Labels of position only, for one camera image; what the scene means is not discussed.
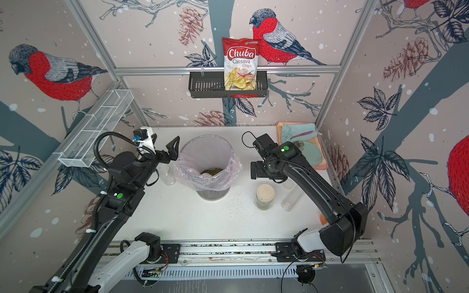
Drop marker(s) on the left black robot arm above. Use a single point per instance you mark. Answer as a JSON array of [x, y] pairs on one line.
[[129, 175]]

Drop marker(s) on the beige lidded bean jar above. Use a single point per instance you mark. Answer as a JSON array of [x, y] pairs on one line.
[[265, 195]]

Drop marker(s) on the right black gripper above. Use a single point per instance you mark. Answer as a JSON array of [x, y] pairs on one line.
[[258, 173]]

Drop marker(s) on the teal folded cloth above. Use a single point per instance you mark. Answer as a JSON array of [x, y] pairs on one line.
[[289, 130]]

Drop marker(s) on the teal plate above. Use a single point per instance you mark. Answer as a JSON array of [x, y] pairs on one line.
[[310, 151]]

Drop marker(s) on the black wall basket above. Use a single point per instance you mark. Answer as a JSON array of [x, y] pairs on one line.
[[211, 85]]

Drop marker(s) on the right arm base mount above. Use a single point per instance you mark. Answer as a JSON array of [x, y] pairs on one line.
[[288, 252]]

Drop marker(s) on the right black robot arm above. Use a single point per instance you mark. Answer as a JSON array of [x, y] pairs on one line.
[[346, 221]]

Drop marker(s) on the white wire mesh shelf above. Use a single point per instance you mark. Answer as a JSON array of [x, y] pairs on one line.
[[79, 152]]

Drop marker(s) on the red Chuba chips bag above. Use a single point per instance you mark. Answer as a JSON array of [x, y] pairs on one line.
[[240, 65]]

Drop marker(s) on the short clear bean jar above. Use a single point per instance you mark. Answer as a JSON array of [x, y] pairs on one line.
[[166, 174]]

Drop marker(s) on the orange mug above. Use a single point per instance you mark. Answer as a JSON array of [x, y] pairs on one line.
[[323, 220]]

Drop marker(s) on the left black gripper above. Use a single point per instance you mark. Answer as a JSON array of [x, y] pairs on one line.
[[172, 153]]

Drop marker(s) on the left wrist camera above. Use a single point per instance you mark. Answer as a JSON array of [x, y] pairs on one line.
[[145, 139]]

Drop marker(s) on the iridescent pink utensil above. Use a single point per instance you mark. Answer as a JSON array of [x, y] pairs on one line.
[[302, 134]]

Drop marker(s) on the clear jar lid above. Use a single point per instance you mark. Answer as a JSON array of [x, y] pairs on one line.
[[288, 184]]

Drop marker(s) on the tall clear bean jar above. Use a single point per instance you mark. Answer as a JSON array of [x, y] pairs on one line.
[[292, 198]]

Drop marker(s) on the mung beans in bin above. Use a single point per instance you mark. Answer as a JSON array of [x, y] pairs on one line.
[[212, 171]]

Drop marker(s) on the mesh waste bin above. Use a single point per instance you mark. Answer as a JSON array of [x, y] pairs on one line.
[[209, 141]]

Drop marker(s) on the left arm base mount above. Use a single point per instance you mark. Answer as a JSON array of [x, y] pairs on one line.
[[163, 254]]

